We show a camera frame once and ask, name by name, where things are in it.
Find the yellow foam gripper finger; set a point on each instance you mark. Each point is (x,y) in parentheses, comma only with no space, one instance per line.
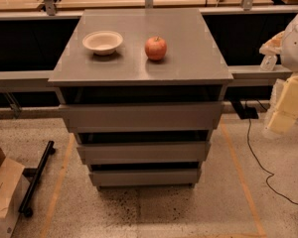
(283,111)

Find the grey bottom drawer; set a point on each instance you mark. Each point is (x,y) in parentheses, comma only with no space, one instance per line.
(147,177)

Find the grey drawer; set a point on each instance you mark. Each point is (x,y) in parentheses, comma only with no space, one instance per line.
(147,177)
(144,153)
(141,117)

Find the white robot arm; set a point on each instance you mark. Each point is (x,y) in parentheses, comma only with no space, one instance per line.
(285,46)

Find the grey middle drawer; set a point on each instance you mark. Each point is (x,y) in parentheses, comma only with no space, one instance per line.
(144,153)

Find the grey drawer cabinet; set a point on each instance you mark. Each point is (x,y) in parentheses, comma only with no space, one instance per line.
(192,70)

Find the grey top drawer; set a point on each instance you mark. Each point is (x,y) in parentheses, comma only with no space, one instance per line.
(141,117)

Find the clear sanitizer bottle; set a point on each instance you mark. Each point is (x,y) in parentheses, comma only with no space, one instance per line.
(268,63)

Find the black floor socket box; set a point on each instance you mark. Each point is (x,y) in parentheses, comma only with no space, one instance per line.
(244,111)

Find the red apple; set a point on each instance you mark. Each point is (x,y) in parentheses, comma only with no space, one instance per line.
(155,48)

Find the white paper bowl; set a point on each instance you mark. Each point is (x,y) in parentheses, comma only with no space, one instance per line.
(102,43)

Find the black metal stand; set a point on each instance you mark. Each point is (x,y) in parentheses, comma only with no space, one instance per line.
(33,176)

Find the brown cardboard box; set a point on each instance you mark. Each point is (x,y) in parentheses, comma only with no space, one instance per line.
(13,186)

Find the grey metal rail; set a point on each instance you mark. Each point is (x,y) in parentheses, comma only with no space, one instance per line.
(37,80)

